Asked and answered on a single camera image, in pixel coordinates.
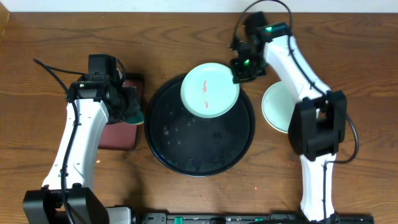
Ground green sponge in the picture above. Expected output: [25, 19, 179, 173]
[124, 110, 144, 125]

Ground light blue plate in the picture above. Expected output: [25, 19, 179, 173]
[261, 81, 297, 134]

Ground pale green plate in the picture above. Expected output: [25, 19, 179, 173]
[180, 63, 240, 118]

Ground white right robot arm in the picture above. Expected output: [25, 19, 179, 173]
[230, 22, 347, 222]

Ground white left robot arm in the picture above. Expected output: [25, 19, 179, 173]
[23, 81, 137, 223]

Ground dark red rectangular tray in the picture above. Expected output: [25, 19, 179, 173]
[98, 73, 144, 151]

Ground black round tray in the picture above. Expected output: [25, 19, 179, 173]
[144, 75, 255, 177]

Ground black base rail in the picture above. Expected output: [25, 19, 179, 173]
[136, 212, 375, 224]

